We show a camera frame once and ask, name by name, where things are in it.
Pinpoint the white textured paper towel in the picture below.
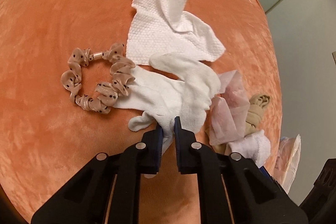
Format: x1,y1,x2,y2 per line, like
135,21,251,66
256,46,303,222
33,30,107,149
126,0,226,65

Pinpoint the clear plastic bag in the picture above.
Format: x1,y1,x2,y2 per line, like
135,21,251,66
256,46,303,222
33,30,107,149
273,134,301,194

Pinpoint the orange velvet bed blanket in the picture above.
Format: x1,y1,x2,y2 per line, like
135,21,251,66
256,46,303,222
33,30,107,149
1,0,282,221

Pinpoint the white knitted cloth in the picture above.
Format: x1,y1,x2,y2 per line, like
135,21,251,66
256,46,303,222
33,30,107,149
114,53,221,151

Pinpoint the small white sock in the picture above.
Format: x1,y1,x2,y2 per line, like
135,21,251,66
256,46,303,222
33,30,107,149
224,130,271,168

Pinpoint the beige polka dot scrunchie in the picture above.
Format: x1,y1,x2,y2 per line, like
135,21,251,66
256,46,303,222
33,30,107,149
60,43,135,114

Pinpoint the beige knotted stocking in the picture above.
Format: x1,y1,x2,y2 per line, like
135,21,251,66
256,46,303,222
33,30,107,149
245,94,270,135

